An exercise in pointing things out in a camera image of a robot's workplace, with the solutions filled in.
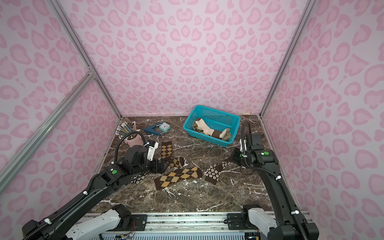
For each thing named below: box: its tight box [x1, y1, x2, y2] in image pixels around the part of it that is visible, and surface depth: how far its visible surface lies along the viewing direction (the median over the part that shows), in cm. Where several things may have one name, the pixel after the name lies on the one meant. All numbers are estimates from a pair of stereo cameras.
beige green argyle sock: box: [219, 129, 231, 141], surface depth 104 cm
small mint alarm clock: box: [159, 122, 171, 133], surface depth 112 cm
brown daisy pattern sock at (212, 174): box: [204, 161, 231, 185], surface depth 90 cm
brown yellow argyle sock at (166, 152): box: [161, 141, 185, 168], surface depth 98 cm
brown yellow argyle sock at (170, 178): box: [154, 166, 203, 190], surface depth 90 cm
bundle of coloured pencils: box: [115, 121, 141, 140], surface depth 97 cm
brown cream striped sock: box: [192, 118, 231, 141], surface depth 109 cm
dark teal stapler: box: [144, 122, 163, 136], surface depth 112 cm
